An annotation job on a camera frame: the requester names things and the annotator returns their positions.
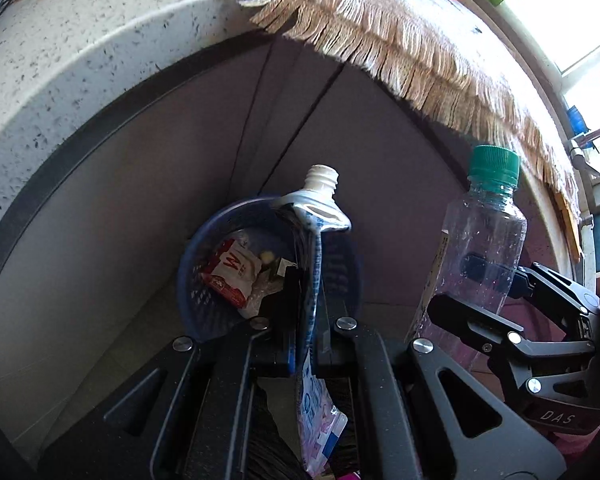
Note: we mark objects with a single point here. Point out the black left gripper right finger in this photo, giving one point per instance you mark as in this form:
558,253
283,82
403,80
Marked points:
413,413

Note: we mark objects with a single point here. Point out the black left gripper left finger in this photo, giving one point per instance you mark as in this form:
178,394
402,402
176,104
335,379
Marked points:
191,414

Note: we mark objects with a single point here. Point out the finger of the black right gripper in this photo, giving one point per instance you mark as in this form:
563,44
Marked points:
488,280
476,327

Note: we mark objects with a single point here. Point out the clear bottle teal cap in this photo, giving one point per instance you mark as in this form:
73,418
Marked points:
485,220

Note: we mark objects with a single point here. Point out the blue plastic trash basket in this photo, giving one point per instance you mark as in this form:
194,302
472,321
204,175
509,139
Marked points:
280,289

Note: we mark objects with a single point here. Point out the red white snack wrapper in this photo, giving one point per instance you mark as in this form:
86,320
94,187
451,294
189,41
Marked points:
232,271

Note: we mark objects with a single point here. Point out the pink checked table cloth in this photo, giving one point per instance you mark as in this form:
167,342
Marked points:
438,56

